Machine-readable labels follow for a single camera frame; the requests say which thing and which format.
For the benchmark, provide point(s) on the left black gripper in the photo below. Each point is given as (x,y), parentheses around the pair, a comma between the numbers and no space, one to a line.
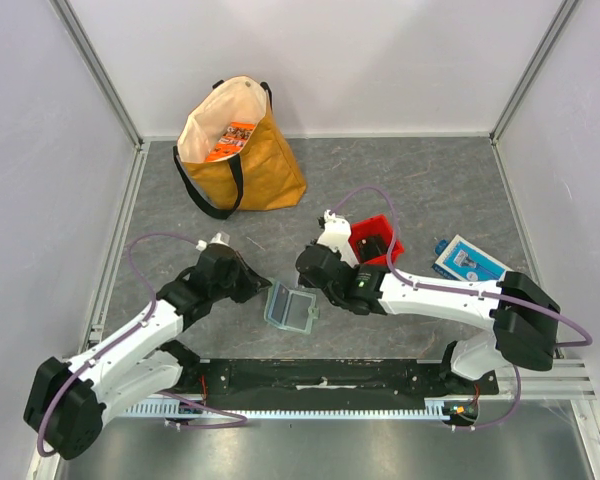
(252,282)

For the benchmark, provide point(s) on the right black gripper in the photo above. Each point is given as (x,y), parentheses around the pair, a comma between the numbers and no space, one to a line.
(372,246)

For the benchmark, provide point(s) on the red plastic bin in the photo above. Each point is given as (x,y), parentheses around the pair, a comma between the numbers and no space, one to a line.
(377,225)

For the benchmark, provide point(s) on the mustard yellow tote bag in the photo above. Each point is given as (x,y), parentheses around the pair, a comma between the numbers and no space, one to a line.
(264,176)

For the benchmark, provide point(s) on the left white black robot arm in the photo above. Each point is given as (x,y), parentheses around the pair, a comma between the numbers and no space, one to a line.
(71,401)

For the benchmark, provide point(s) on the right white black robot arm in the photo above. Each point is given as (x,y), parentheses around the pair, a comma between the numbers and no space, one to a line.
(515,317)

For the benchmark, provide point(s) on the small black object in bin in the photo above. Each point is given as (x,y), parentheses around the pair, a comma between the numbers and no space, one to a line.
(372,247)

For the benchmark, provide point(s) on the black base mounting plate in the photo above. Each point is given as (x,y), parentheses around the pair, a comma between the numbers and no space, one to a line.
(426,379)

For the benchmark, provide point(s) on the blue razor package box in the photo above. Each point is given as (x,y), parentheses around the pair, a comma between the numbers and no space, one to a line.
(458,259)

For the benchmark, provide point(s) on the orange printed box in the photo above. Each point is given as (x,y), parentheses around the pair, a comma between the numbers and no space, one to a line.
(231,142)

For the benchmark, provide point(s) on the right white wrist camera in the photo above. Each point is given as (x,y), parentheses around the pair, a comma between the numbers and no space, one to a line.
(335,236)

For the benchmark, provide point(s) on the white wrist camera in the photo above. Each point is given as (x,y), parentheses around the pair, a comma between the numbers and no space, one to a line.
(221,238)
(335,236)

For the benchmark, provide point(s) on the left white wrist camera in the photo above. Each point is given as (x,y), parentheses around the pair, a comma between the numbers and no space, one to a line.
(221,238)

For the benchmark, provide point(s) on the left aluminium frame post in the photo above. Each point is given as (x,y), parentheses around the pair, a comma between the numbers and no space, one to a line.
(87,51)

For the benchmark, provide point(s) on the aluminium frame post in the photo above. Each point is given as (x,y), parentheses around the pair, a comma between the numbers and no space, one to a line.
(544,48)
(87,51)

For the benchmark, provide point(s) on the right aluminium frame post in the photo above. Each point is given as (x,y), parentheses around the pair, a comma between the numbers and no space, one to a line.
(544,48)

